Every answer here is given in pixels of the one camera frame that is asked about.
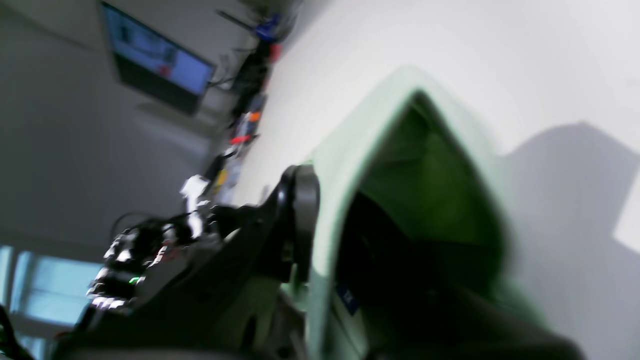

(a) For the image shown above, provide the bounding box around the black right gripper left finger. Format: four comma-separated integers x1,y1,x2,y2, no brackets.
52,164,320,360

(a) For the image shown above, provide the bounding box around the green T-shirt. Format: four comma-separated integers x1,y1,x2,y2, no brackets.
302,66,547,360

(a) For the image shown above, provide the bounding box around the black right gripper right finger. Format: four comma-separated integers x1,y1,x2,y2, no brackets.
336,193,585,360

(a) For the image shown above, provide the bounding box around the computer monitor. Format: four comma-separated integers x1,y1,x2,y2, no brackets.
97,0,217,117

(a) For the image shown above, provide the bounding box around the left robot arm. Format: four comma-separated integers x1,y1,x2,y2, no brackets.
73,200,236,332

